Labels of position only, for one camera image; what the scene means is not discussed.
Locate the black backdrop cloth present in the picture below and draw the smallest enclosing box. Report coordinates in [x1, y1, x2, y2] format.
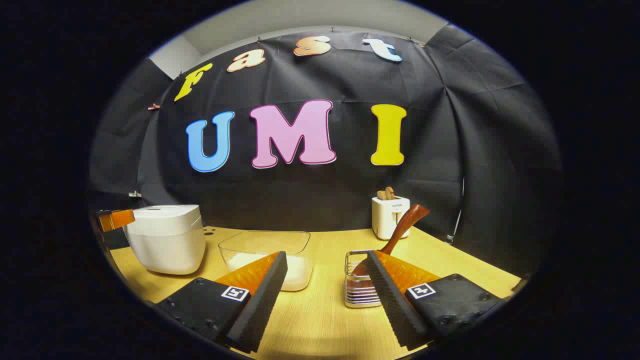
[87, 22, 563, 281]

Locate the white cable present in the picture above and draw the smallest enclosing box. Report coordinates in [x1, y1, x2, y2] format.
[446, 177, 466, 244]

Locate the brown wooden spoon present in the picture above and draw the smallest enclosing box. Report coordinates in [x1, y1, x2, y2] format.
[351, 204, 431, 277]

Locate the white toaster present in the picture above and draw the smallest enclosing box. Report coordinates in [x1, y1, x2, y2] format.
[371, 196, 411, 241]

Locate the metal wire chopstick holder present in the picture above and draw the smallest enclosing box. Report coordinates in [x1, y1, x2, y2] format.
[344, 250, 383, 309]

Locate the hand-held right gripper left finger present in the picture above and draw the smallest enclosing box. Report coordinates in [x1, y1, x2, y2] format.
[155, 251, 289, 355]

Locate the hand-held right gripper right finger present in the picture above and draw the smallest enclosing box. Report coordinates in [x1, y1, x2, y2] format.
[366, 250, 501, 352]

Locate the clear plastic container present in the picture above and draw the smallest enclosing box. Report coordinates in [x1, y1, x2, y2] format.
[218, 230, 315, 292]

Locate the white rice cooker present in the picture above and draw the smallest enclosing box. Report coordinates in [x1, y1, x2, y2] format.
[123, 204, 207, 275]

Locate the white rice heap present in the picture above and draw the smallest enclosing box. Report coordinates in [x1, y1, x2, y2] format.
[225, 252, 313, 292]

